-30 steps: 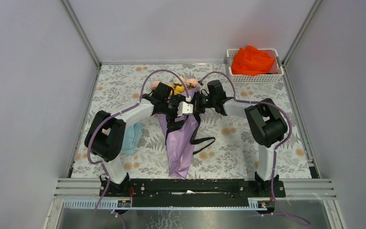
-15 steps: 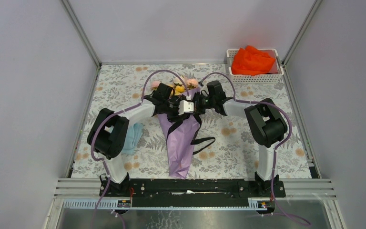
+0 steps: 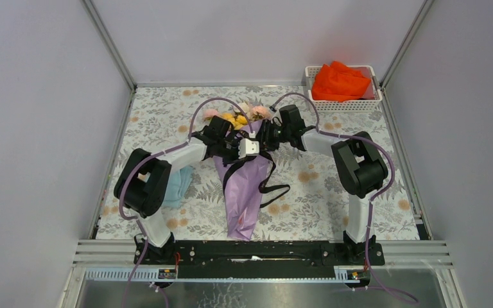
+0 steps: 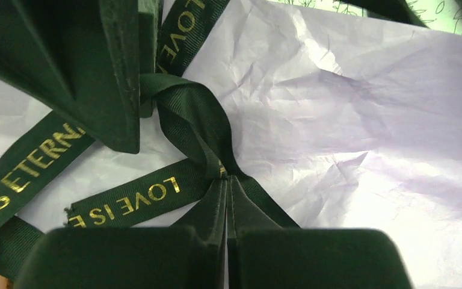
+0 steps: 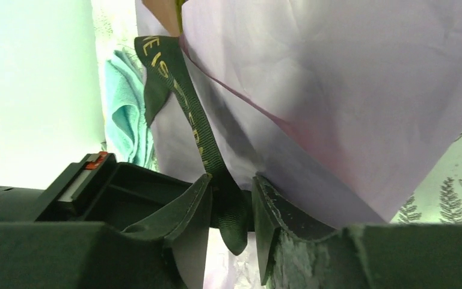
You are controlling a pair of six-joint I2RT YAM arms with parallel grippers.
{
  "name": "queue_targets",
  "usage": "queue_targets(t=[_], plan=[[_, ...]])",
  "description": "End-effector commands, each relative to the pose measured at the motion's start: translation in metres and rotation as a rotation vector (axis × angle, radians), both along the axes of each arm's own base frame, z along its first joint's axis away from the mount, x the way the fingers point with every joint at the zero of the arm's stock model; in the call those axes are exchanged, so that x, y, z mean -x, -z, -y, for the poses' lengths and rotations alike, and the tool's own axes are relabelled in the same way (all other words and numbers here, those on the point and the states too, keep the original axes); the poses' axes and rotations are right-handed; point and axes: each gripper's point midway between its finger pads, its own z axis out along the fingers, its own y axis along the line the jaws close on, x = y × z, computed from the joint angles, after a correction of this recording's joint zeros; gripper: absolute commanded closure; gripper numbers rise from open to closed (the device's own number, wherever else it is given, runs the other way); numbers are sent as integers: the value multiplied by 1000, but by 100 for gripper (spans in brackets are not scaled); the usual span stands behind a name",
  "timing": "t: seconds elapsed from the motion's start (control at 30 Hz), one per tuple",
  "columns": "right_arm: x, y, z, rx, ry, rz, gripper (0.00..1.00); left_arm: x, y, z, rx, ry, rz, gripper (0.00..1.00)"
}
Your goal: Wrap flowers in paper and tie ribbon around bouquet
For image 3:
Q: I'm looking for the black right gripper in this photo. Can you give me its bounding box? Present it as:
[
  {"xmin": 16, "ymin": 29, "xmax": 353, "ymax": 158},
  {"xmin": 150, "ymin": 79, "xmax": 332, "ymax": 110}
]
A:
[{"xmin": 254, "ymin": 119, "xmax": 291, "ymax": 152}]

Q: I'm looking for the white fake flower stem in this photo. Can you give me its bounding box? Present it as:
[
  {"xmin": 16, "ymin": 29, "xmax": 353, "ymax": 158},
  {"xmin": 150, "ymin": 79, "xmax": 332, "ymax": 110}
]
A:
[{"xmin": 234, "ymin": 102, "xmax": 251, "ymax": 114}]

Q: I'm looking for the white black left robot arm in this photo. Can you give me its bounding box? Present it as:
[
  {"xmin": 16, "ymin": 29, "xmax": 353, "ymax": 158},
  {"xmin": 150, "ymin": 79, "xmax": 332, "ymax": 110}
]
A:
[{"xmin": 113, "ymin": 116, "xmax": 238, "ymax": 264}]

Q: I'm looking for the pink fake flower stem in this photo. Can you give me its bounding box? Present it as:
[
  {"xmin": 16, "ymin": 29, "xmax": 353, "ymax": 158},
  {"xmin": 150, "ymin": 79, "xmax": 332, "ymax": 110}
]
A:
[
  {"xmin": 250, "ymin": 105, "xmax": 272, "ymax": 121},
  {"xmin": 203, "ymin": 108, "xmax": 221, "ymax": 121}
]

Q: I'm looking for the yellow fake flower stem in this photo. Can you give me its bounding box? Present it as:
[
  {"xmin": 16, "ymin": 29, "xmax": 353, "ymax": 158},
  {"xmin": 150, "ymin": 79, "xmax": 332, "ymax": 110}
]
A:
[{"xmin": 221, "ymin": 113, "xmax": 248, "ymax": 130}]

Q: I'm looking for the black printed ribbon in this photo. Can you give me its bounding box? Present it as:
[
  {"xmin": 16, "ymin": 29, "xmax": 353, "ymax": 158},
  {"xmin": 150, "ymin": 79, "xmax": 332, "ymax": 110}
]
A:
[{"xmin": 221, "ymin": 151, "xmax": 291, "ymax": 209}]

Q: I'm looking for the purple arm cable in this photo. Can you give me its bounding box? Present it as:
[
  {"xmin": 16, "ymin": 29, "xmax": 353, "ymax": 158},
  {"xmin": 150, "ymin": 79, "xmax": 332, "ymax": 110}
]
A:
[
  {"xmin": 119, "ymin": 96, "xmax": 256, "ymax": 308},
  {"xmin": 269, "ymin": 92, "xmax": 420, "ymax": 305}
]

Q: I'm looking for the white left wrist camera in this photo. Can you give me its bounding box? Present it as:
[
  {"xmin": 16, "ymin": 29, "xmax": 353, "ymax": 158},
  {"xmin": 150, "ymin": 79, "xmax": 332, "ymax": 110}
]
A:
[{"xmin": 238, "ymin": 138, "xmax": 260, "ymax": 159}]

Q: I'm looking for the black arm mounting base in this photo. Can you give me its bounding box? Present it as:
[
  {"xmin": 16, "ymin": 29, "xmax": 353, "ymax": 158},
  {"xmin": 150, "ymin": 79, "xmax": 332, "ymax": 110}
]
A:
[{"xmin": 134, "ymin": 239, "xmax": 385, "ymax": 279}]

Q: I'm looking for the pink purple wrapping paper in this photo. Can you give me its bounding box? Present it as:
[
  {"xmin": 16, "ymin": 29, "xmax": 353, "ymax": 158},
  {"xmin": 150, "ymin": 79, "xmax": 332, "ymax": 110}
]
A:
[{"xmin": 212, "ymin": 101, "xmax": 273, "ymax": 241}]

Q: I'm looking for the light blue towel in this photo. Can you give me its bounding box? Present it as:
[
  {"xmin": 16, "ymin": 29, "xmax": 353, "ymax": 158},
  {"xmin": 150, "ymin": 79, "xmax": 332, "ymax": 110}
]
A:
[{"xmin": 162, "ymin": 166, "xmax": 194, "ymax": 209}]

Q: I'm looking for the orange cloth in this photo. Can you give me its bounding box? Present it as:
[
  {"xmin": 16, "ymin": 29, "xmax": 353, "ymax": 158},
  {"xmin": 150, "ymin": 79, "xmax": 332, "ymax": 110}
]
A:
[{"xmin": 311, "ymin": 61, "xmax": 371, "ymax": 103}]

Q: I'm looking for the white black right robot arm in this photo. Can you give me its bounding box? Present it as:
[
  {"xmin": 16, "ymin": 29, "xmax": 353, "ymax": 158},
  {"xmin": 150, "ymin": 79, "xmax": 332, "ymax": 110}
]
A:
[{"xmin": 256, "ymin": 105, "xmax": 388, "ymax": 264}]

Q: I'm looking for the floral patterned table mat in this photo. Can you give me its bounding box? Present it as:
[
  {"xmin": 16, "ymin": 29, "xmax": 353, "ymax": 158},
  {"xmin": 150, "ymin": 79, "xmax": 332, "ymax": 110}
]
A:
[{"xmin": 96, "ymin": 86, "xmax": 420, "ymax": 242}]

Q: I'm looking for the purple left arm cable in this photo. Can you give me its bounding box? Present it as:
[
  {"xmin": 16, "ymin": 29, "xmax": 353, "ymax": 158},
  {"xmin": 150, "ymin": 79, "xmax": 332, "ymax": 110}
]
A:
[{"xmin": 119, "ymin": 96, "xmax": 256, "ymax": 308}]

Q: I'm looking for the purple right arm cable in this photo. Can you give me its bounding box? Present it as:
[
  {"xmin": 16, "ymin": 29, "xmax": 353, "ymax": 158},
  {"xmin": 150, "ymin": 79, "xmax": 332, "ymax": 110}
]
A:
[{"xmin": 269, "ymin": 92, "xmax": 420, "ymax": 305}]

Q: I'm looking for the white perforated plastic basket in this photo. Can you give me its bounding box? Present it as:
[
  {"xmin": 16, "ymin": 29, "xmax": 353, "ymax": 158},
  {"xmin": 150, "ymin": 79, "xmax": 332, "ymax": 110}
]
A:
[{"xmin": 304, "ymin": 65, "xmax": 383, "ymax": 112}]

